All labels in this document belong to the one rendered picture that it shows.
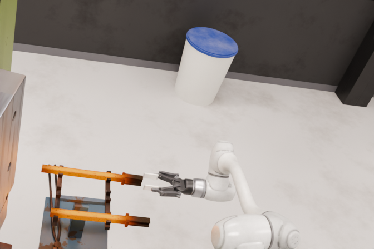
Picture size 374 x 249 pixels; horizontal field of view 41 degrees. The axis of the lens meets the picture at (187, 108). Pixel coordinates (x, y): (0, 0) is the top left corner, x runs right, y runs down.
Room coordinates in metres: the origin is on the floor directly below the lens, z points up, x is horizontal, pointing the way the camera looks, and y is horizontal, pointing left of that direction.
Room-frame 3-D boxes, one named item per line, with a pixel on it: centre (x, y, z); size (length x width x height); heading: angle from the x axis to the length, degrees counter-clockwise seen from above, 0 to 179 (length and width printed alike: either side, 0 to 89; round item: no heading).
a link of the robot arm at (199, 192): (1.75, -0.17, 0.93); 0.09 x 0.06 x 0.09; 17
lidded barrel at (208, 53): (3.99, -0.02, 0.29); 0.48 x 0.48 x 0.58
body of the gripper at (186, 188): (1.73, -0.10, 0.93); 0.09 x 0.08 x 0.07; 107
